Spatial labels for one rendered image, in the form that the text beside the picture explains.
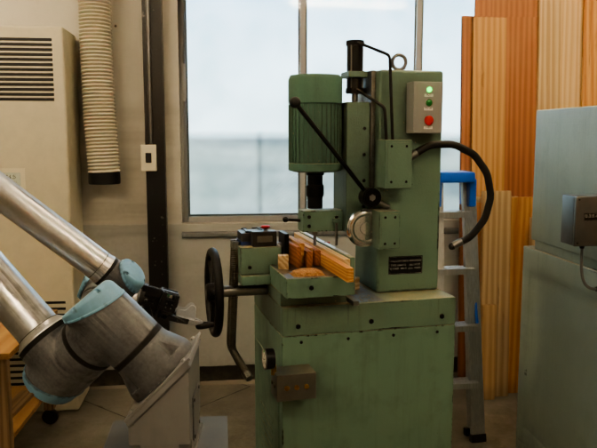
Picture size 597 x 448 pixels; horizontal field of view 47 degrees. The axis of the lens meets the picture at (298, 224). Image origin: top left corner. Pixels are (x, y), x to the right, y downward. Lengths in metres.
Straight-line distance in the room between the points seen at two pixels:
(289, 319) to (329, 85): 0.74
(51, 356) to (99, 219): 1.92
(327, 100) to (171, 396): 1.04
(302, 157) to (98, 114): 1.47
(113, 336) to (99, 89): 1.93
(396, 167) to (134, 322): 0.95
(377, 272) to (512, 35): 1.90
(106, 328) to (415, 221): 1.09
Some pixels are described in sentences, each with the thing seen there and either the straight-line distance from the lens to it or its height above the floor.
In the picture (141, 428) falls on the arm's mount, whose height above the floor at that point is 0.64.
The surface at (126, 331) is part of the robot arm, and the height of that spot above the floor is 0.86.
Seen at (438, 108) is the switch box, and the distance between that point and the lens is 2.24.
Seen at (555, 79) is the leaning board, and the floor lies 1.60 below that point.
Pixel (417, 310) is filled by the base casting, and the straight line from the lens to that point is 2.23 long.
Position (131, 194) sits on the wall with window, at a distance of 3.61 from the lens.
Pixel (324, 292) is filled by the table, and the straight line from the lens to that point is 2.04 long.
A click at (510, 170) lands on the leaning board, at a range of 3.75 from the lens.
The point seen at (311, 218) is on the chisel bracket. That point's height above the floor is 1.05.
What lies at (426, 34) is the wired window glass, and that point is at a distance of 3.84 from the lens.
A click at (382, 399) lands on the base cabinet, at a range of 2.27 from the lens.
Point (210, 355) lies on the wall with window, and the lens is 3.75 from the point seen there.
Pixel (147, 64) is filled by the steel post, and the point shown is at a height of 1.66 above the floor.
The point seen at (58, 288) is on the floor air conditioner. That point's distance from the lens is 3.43.
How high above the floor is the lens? 1.31
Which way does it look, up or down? 7 degrees down
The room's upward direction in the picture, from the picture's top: straight up
